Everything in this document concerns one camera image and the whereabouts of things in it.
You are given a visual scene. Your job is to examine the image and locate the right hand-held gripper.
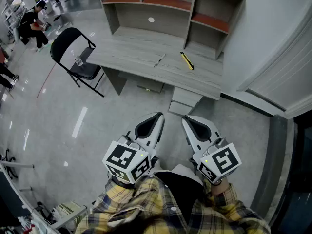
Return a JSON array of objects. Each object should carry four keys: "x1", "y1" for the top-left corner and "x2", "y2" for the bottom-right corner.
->
[{"x1": 181, "y1": 115, "x2": 243, "y2": 186}]

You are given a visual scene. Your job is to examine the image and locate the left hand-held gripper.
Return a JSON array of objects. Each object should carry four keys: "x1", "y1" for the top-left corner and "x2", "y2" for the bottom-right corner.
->
[{"x1": 102, "y1": 112, "x2": 166, "y2": 185}]

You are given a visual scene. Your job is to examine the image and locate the silver pen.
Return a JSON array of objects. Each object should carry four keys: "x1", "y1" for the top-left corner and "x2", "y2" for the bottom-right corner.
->
[{"x1": 154, "y1": 54, "x2": 167, "y2": 68}]

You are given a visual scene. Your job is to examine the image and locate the yellow utility knife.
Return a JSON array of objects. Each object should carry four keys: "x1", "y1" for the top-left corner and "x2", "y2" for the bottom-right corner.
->
[{"x1": 180, "y1": 51, "x2": 195, "y2": 71}]

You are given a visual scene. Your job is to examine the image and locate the person's right forearm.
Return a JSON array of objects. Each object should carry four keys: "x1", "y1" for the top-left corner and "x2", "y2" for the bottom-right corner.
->
[{"x1": 189, "y1": 176, "x2": 272, "y2": 234}]

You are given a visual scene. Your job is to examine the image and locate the grey desk drawer unit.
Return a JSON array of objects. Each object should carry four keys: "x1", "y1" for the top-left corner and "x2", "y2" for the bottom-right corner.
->
[{"x1": 168, "y1": 86, "x2": 204, "y2": 117}]

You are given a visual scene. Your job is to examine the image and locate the person's legs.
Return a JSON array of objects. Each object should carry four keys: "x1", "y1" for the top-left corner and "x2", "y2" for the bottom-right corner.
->
[{"x1": 158, "y1": 163, "x2": 198, "y2": 180}]

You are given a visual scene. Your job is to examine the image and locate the grey keyboard tray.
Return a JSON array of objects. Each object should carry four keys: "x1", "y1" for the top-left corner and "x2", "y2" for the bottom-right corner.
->
[{"x1": 117, "y1": 70, "x2": 165, "y2": 94}]

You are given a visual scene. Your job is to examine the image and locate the person's torso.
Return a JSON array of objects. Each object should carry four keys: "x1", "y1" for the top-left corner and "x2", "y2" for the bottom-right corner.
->
[{"x1": 153, "y1": 171, "x2": 207, "y2": 231}]

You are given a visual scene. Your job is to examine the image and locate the clear plastic water bottle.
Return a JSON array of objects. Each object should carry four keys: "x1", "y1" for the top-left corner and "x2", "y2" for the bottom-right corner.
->
[{"x1": 70, "y1": 49, "x2": 84, "y2": 67}]

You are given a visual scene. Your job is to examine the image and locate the grey framed glass door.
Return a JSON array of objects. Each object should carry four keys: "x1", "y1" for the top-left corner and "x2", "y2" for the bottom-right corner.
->
[{"x1": 250, "y1": 114, "x2": 312, "y2": 234}]

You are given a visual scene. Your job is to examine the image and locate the white panelled door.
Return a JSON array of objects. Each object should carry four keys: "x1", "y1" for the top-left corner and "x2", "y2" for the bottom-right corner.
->
[{"x1": 237, "y1": 10, "x2": 312, "y2": 119}]

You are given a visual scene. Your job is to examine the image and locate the grey wooden shelf hutch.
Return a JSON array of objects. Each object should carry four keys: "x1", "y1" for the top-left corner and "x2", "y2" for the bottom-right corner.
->
[{"x1": 95, "y1": 0, "x2": 250, "y2": 61}]

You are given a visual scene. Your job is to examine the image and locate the black folding chair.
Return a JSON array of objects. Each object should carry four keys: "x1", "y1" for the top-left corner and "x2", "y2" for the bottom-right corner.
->
[{"x1": 50, "y1": 27, "x2": 106, "y2": 98}]

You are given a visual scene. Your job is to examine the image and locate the black office chair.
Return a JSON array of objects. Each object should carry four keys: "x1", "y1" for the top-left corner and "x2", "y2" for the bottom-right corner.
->
[{"x1": 0, "y1": 148, "x2": 19, "y2": 180}]

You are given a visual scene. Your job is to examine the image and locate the white metal table frame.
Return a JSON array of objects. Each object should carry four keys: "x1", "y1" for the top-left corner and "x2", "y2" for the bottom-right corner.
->
[{"x1": 0, "y1": 160, "x2": 35, "y2": 193}]

